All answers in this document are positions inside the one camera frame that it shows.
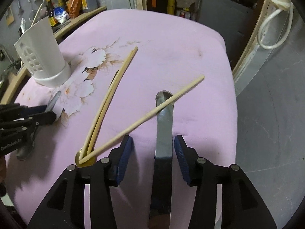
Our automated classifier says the white hose on wall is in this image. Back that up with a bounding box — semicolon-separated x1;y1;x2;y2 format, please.
256;0;294;50

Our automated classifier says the blue white seasoning bag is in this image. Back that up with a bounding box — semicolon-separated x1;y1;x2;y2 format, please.
54;7;70;24

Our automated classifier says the pink floral table cloth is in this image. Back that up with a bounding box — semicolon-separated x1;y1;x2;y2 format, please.
5;9;237;222

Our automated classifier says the dark soy sauce bottle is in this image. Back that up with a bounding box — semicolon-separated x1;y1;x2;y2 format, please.
46;0;58;27

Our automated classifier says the grey cabinet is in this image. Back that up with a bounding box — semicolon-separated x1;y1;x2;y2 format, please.
197;0;253;65

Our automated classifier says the wooden chopstick long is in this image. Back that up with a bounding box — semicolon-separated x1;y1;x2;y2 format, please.
79;47;138;161

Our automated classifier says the steel spoon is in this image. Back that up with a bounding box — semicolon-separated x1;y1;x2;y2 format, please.
16;91;61;161

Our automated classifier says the white plastic utensil caddy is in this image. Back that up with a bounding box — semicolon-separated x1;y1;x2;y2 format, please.
14;18;71;88

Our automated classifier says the steel table knife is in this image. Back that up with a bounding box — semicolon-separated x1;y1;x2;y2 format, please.
148;102;174;228

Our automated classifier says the chopstick in caddy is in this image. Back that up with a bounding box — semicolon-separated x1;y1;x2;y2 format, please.
31;3;43;27

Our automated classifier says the wooden chopstick single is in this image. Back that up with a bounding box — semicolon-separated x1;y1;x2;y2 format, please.
79;75;205;164

